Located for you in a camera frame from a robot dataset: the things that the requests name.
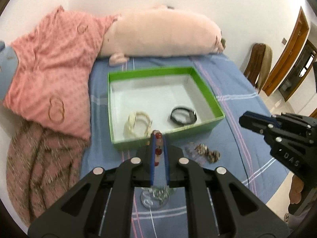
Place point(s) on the pink plush pig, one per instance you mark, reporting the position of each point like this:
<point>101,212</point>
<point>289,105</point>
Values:
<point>163,32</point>

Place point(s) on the blue plaid bed sheet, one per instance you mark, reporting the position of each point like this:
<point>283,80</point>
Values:
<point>235,109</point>

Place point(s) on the green cardboard box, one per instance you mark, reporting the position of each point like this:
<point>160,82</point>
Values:
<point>158,96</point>

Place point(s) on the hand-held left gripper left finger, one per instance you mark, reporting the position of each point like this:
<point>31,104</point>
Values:
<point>152,163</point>

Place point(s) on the brown knitted blanket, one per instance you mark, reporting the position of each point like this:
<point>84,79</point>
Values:
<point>42,168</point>

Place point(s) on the white wrist watch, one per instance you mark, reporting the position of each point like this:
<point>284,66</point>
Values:
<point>133,124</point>

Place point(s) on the silver bangle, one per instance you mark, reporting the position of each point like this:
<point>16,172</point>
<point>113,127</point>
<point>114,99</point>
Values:
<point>148,200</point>

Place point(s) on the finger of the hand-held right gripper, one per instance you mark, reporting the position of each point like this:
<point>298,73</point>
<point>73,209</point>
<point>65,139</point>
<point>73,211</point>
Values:
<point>255,126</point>
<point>260,116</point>

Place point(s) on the wooden chair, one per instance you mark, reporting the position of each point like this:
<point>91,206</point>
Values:
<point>252,64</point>

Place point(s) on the black wristband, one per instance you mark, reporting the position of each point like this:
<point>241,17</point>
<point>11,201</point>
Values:
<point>176,120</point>

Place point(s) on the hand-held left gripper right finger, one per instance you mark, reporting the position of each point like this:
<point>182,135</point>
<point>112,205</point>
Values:
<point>167,168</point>

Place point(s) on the person's right hand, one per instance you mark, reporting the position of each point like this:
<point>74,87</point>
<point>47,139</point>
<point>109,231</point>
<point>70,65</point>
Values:
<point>297,191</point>

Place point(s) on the beige cloth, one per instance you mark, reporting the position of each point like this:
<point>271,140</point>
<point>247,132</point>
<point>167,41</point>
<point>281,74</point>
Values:
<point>265,64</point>

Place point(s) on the wooden door frame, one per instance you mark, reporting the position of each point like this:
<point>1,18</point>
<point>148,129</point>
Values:
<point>292,44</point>

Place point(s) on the pink dotted blanket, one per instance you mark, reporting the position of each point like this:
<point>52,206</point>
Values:
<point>54,67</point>

